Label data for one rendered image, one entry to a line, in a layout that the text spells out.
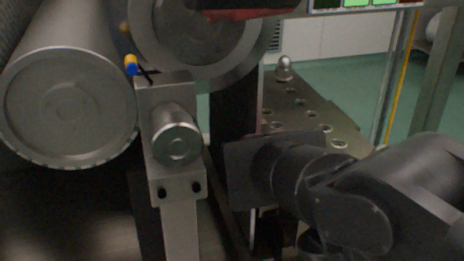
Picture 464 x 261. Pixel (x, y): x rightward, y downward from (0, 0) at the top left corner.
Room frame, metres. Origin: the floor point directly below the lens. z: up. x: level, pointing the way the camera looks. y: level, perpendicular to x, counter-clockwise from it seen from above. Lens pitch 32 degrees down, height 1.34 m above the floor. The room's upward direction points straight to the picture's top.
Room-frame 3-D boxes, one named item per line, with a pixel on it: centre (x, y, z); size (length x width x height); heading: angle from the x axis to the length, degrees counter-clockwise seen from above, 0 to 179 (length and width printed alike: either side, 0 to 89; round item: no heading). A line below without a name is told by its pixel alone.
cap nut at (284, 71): (0.71, -0.10, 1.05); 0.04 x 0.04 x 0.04
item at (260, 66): (0.47, 0.00, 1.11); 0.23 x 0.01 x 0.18; 15
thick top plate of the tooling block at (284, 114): (0.54, -0.10, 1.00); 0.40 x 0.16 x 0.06; 15
